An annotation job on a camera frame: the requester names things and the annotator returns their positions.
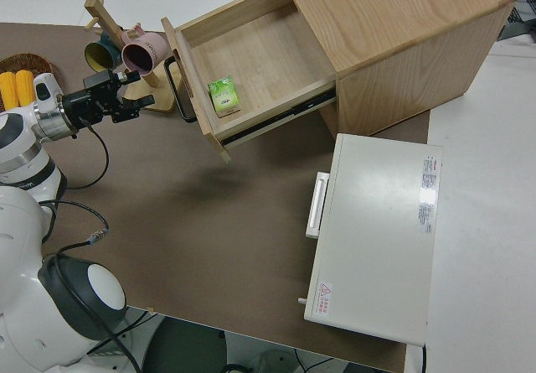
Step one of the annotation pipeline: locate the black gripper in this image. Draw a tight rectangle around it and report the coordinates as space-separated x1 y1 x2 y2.
62 70 157 131

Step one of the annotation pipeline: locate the brown wicker basket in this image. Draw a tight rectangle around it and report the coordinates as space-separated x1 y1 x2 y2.
0 53 64 111

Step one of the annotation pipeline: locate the black drawer slide rail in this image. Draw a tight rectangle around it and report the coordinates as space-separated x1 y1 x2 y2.
220 89 338 146

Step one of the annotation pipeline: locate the white toaster oven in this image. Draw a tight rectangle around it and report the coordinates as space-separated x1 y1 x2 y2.
297 132 444 346

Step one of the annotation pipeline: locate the green small carton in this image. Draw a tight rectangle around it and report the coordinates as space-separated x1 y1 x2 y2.
207 75 242 119

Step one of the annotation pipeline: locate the pink mug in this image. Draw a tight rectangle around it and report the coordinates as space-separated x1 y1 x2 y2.
121 24 170 82

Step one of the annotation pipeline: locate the black arm cable with connector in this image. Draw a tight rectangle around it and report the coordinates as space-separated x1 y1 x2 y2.
39 199 144 373

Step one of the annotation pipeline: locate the black round stand base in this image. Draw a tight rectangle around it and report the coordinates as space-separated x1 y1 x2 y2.
141 317 228 373

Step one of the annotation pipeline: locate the dark blue mug yellow inside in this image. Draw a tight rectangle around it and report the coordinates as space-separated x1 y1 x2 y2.
84 27 123 73

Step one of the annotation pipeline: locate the light wood drawer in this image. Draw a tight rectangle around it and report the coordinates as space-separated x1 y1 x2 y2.
160 0 338 165

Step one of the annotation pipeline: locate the white oven door handle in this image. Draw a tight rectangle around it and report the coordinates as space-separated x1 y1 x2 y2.
305 171 332 241

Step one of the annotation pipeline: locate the light wood cabinet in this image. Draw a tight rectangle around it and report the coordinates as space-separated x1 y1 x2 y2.
273 0 518 137

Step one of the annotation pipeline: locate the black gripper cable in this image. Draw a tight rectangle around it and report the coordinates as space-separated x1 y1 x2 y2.
62 117 111 191

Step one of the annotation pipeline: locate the black drawer handle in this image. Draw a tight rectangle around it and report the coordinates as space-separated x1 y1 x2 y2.
162 55 198 123

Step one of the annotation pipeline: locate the wooden mug tree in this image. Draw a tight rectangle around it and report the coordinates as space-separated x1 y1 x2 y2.
83 0 178 115

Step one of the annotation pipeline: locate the yellow corn cob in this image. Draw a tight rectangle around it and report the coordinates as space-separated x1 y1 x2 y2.
15 69 37 108
0 70 20 112

